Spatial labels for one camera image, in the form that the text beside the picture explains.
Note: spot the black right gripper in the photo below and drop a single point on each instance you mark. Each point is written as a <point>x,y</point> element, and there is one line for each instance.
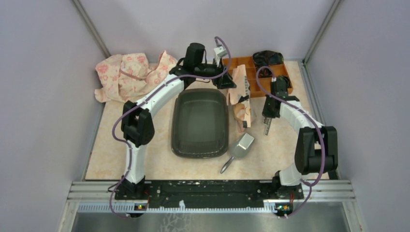
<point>266,113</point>

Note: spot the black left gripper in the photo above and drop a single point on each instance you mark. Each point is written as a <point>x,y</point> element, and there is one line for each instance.
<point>225,82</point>

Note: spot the pink cat litter bag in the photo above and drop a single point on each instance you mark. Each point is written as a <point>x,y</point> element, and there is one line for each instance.
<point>239,98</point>

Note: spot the dark grey litter box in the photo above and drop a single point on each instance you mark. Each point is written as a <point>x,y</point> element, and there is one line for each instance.
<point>200,125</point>

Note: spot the grey metal litter scoop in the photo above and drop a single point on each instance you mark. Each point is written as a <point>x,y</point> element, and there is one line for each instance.
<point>238,150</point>

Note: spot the grey bag sealing clip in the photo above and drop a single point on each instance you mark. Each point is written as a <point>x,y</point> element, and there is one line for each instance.
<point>267,124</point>

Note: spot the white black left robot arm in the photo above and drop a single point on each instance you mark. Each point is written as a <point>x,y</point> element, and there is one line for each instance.
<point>137,119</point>

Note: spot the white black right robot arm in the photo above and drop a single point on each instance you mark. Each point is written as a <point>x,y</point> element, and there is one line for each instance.
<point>316,148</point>

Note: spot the orange black rolled tie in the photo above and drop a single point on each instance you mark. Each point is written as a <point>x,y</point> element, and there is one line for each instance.
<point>265,72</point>

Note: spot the pink floral cloth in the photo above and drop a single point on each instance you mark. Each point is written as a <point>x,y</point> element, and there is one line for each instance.
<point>129,77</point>

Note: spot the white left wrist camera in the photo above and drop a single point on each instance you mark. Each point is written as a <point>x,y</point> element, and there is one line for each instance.
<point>219,53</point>

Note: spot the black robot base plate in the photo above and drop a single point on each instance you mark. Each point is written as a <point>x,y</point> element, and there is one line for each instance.
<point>200,194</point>

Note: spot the aluminium front frame rail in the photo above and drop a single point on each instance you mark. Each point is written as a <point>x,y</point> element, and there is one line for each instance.
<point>94,196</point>

